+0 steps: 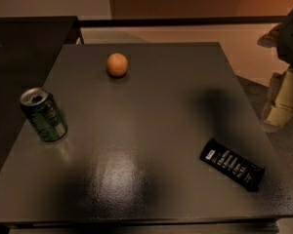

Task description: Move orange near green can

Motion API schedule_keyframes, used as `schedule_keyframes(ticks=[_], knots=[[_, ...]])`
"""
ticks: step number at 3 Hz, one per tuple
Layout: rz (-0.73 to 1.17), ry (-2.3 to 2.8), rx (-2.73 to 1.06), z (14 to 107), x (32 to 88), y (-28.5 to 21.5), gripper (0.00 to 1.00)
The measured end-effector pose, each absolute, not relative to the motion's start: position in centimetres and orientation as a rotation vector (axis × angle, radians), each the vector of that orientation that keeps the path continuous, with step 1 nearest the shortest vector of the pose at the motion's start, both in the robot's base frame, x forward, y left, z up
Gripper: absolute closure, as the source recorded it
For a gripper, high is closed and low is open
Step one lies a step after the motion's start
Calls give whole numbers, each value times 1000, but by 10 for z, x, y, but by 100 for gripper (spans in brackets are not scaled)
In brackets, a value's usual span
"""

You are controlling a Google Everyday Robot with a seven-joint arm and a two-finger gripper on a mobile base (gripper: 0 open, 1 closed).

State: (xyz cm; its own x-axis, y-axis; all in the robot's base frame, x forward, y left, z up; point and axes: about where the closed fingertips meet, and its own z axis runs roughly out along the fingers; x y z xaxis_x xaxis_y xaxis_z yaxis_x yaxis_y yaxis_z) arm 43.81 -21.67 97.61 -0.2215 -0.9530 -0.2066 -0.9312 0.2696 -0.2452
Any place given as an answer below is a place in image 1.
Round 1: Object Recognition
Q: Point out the black snack bar wrapper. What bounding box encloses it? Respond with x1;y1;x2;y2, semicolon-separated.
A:
200;138;265;192

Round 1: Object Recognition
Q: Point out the green soda can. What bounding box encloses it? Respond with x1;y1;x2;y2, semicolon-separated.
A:
20;88;67;142

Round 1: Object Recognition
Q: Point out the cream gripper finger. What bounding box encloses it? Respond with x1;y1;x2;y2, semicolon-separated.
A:
257;24;281;48
261;65;293;133

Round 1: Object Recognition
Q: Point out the orange fruit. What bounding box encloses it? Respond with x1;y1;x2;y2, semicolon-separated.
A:
106;53;129;78

